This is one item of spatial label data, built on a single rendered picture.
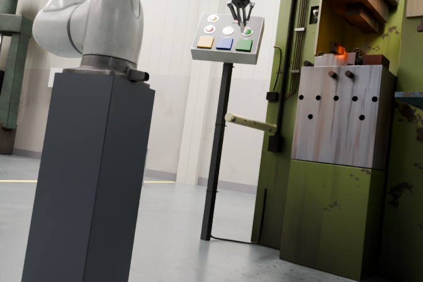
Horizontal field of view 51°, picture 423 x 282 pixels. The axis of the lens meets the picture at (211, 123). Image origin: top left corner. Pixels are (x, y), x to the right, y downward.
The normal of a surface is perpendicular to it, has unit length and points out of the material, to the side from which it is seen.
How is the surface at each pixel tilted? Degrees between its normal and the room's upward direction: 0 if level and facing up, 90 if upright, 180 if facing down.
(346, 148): 90
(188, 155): 90
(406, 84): 90
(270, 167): 90
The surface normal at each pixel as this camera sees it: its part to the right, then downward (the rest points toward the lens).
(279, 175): -0.60, -0.14
